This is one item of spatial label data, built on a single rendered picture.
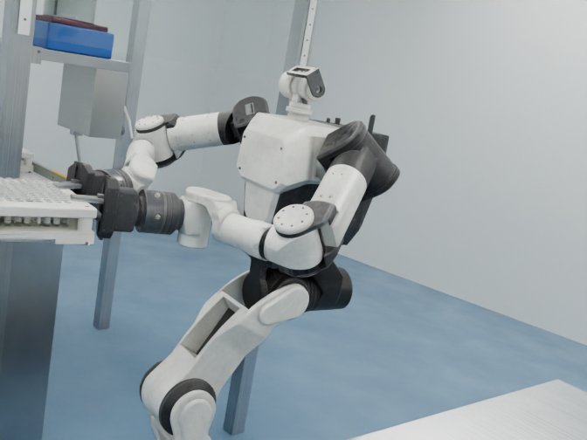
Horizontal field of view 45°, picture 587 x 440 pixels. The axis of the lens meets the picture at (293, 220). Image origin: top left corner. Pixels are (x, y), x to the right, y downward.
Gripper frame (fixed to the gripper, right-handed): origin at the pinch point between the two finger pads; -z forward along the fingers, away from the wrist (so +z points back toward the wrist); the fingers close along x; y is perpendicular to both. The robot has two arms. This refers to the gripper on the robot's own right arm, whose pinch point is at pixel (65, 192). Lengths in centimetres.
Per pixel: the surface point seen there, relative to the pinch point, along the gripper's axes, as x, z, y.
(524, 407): 16, 9, -97
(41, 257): 36, 54, 50
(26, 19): -34, 26, 41
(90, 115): -11, 51, 37
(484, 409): 17, 3, -91
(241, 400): 89, 115, 1
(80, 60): -26, 46, 39
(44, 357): 71, 58, 48
